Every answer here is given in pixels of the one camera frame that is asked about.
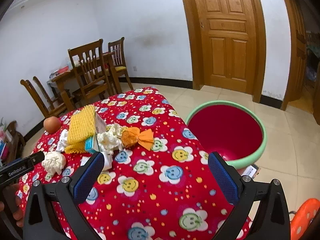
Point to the cardboard box with white label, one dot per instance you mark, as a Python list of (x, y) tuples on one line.
[(251, 172)]

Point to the yellow foam net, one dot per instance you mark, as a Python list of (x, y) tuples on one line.
[(80, 127)]

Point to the wooden dining table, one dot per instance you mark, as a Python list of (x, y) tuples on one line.
[(62, 78)]

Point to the wooden door frame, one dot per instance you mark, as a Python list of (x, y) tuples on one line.
[(187, 30)]

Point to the wooden shelf with clutter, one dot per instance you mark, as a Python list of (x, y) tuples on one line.
[(15, 135)]

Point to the white and teal small box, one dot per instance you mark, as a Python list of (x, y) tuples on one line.
[(91, 143)]

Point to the wooden open doorway frame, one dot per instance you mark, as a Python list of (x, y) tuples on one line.
[(296, 67)]

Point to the panelled wooden door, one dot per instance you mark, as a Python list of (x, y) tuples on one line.
[(225, 42)]

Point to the white tissue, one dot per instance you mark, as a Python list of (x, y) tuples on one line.
[(110, 138), (62, 141), (53, 161)]

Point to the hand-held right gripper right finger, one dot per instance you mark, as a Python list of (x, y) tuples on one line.
[(223, 180)]

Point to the orange plastic stool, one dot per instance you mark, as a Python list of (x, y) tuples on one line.
[(305, 217)]

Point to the red basin with green rim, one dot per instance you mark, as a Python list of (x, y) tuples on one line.
[(225, 130)]

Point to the red flat container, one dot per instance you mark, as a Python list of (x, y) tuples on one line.
[(62, 70)]

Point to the yellow seat cushion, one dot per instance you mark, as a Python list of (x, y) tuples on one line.
[(120, 68)]

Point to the wooden slat-back chair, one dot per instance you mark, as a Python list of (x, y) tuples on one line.
[(40, 92), (86, 62)]

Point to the person's left hand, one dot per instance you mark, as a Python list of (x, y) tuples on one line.
[(19, 202)]

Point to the red smiley flower blanket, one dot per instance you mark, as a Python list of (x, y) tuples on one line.
[(155, 180)]

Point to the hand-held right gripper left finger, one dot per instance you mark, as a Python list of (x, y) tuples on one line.
[(88, 177)]

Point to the brown egg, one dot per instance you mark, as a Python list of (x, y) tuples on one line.
[(52, 125)]

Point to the wooden chair with cushion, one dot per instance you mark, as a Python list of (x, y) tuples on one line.
[(117, 52)]

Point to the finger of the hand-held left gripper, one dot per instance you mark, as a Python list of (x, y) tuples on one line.
[(38, 158)]

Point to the white paper scrap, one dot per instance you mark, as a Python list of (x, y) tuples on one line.
[(108, 161)]

